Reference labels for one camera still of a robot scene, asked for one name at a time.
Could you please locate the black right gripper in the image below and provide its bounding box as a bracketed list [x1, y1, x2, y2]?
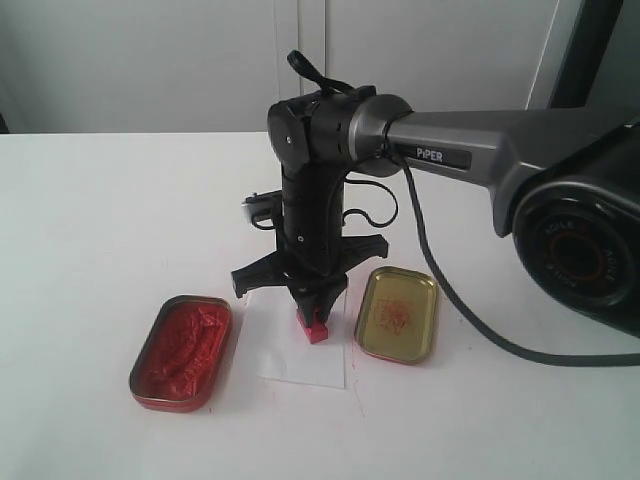
[231, 165, 389, 325]

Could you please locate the red ink paste tin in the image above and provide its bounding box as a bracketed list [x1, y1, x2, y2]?
[129, 295, 233, 413]

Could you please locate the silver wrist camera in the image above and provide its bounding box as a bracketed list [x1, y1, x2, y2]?
[242, 190, 282, 231]

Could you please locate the dark vertical post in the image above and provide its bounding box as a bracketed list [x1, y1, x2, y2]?
[527, 0, 639, 112]

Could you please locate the white cabinet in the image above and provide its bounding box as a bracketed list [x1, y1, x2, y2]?
[1, 1, 579, 133]

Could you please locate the red plastic stamp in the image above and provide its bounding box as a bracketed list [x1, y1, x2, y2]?
[296, 309, 329, 344]

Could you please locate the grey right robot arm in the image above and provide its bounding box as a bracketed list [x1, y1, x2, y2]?
[232, 86, 639, 335]

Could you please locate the gold tin lid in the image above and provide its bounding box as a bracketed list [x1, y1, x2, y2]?
[354, 266, 439, 365]

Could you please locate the white paper sheet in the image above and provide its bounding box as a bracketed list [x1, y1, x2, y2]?
[236, 287, 346, 389]

